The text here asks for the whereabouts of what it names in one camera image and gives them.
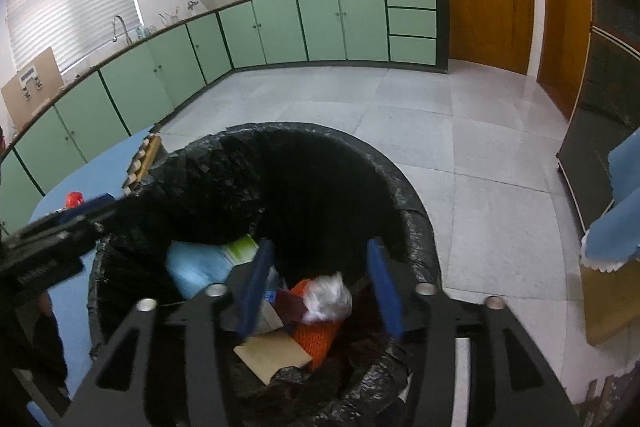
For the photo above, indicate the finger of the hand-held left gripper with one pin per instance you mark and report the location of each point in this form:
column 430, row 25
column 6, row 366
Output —
column 60, row 237
column 90, row 202

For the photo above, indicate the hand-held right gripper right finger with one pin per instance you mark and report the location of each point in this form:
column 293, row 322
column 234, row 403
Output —
column 385, row 292

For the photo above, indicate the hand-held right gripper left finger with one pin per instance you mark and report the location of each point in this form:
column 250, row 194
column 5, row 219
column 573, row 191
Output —
column 255, row 287

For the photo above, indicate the red plastic wrapper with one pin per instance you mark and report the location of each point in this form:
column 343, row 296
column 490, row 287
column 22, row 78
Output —
column 75, row 198

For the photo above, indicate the green and white packet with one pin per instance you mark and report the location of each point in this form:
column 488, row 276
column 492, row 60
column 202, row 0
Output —
column 242, row 249

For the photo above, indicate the dark red packet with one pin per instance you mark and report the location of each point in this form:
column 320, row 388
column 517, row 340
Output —
column 290, row 307

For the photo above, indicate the white plastic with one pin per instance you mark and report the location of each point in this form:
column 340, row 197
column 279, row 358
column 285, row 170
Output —
column 327, row 297

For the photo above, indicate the blue plastic bag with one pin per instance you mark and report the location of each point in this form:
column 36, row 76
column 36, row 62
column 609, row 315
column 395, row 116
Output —
column 200, row 267

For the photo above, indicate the pale cardboard piece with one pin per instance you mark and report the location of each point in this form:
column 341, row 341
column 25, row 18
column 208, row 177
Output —
column 270, row 357

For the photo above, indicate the short orange foam net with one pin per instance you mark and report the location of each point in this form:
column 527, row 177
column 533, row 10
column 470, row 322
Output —
column 315, row 342

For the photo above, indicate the trash bin with black liner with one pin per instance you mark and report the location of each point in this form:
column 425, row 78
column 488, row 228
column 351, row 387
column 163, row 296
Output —
column 310, row 187

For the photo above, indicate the person's left forearm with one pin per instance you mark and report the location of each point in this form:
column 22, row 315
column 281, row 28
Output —
column 40, row 357

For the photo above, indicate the brown cardboard box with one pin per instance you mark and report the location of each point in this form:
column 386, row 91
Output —
column 40, row 92

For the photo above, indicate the green base cabinet run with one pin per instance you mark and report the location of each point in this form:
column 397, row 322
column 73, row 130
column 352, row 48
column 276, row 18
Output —
column 135, row 82

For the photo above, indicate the metal kitchen faucet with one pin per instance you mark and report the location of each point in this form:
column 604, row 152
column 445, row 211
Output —
column 120, row 27

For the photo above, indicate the wooden table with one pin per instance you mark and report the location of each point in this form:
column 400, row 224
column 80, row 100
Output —
column 610, row 302

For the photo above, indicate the green base cabinet with drawers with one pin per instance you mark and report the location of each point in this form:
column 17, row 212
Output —
column 320, row 22

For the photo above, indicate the dark glass cabinet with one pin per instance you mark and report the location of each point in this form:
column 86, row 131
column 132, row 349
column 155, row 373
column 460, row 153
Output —
column 605, row 82

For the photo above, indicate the plain wooden door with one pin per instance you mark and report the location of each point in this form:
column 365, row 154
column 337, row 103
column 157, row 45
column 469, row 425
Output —
column 560, row 32

